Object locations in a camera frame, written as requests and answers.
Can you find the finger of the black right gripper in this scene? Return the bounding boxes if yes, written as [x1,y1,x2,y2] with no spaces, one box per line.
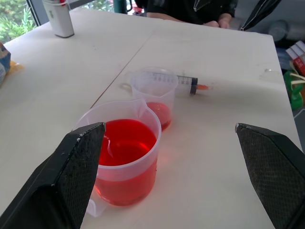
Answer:
[234,123,305,229]

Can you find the black pointed left gripper right finger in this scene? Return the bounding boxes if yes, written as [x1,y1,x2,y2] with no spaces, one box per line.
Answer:
[240,0,282,32]

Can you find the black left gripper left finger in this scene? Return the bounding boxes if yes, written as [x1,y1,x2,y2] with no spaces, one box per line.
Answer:
[0,122,106,229]

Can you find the large beaker of red liquid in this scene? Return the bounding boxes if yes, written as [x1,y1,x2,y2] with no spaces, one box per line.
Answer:
[72,98,163,218]

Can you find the clear syringe orange tip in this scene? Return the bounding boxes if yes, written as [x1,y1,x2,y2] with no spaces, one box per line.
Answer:
[120,70,215,97]

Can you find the small beaker of red liquid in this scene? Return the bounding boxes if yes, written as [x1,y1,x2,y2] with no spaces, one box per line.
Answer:
[128,66,179,132]

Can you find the person's bare hand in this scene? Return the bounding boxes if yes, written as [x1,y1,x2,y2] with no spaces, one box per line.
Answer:
[207,12,233,30]

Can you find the red white box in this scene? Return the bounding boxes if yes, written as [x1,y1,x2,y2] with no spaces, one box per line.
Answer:
[285,40,305,75]

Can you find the person in black clothing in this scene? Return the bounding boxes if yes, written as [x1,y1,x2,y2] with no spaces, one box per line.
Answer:
[145,0,236,26]

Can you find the green plastic object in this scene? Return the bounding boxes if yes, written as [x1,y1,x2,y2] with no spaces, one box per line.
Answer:
[283,70,305,111]

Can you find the yellow packet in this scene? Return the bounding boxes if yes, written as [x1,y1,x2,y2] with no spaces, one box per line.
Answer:
[6,60,25,77]

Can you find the blue white carton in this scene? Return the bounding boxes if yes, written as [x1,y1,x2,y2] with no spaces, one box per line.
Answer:
[0,41,12,88]

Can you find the white rectangular container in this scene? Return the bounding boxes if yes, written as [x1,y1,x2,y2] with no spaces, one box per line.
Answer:
[42,0,75,38]

